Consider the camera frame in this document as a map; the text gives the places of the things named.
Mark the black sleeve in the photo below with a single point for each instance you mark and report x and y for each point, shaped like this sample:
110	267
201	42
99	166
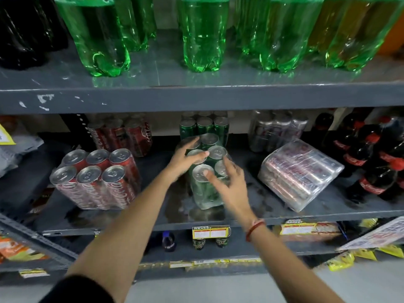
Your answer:
79	291

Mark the person's left thumb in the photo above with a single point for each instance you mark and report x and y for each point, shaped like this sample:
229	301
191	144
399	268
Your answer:
200	154

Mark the yellow snack packets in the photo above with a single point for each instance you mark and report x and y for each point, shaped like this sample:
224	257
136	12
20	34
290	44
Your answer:
356	257

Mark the person's left forearm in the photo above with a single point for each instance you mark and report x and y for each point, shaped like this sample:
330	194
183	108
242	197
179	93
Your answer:
126	230

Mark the dark plastic cola bottles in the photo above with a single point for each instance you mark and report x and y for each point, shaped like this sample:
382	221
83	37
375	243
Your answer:
22	28

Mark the green can pack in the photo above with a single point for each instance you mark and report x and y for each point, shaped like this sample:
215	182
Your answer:
205	192
205	126

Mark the person's right forearm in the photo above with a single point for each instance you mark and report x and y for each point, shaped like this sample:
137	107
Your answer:
290	268

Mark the grey metal shelving rack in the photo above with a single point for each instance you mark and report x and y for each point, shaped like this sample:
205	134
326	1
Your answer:
189	94

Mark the wrapped silver can pack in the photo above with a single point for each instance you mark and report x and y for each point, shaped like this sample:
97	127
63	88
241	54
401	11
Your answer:
299	173
274	130

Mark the small white shelf label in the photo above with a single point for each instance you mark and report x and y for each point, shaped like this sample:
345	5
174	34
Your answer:
33	272

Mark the row of green plastic bottles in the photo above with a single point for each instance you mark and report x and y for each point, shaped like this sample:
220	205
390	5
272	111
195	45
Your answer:
202	31

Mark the wrapped red can pack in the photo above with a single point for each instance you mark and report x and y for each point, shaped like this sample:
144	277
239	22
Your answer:
94	182
121	135

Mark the yellow paper tag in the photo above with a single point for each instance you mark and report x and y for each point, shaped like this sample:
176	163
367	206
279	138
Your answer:
5	135

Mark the person's right hand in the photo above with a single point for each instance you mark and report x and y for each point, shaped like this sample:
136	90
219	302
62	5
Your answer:
233	192

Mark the group of red-capped cola bottles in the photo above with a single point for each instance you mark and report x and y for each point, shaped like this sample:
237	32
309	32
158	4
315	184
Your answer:
369	154

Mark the yellow-green plastic bottles pack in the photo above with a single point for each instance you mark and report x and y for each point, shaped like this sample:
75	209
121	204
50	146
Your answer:
353	31

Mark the person's right thumb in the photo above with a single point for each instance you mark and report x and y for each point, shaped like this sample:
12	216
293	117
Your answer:
212	177

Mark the strip of shelf edge labels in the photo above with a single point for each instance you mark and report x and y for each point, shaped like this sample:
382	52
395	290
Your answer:
214	262

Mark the white printed packet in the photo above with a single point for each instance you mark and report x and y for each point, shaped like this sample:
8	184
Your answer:
375	236

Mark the person's left hand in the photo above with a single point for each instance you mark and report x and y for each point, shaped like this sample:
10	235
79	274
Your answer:
183	162

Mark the dark bottle with blue cap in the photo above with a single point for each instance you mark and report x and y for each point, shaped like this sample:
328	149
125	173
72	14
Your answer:
169	241

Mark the grey plastic bag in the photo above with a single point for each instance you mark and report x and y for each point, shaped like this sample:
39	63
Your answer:
17	154

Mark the orange snack packets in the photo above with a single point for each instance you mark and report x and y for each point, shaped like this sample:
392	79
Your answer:
19	249

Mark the orange plastic bottle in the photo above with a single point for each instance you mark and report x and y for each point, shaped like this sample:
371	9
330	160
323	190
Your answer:
393	37

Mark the yellow shelf price label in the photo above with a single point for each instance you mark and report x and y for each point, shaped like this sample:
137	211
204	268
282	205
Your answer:
210	232
298	228

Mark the dark bottle with green label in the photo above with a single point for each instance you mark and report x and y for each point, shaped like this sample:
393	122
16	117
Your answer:
221	242
198	243

